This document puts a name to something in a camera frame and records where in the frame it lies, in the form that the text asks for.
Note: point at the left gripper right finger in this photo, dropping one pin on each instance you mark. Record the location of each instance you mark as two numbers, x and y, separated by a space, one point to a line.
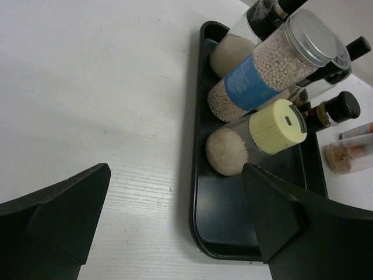
302 235

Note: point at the pink cap spice jar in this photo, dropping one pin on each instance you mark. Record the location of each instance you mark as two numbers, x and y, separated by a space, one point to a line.
350 155

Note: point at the yellow cap spice jar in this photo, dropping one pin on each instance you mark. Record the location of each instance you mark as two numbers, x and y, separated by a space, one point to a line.
255 137

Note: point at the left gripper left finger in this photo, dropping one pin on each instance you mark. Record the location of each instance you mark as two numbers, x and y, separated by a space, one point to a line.
48 234

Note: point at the small black cap spice jar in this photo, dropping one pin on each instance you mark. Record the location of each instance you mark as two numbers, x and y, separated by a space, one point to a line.
332 112

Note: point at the black cap brown spice bottle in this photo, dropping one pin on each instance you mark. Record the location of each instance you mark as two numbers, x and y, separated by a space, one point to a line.
356 49

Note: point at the black rectangular tray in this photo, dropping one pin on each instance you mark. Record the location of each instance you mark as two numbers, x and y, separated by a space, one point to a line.
219 220

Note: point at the grey grinder cap salt jar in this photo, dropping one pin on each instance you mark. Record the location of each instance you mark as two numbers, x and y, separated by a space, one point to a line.
316 84

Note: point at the silver cap blue label jar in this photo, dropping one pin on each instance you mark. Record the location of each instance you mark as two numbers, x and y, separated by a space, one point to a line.
298 48

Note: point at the black cap white powder bottle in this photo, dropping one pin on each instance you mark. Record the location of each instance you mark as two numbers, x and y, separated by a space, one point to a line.
254 26

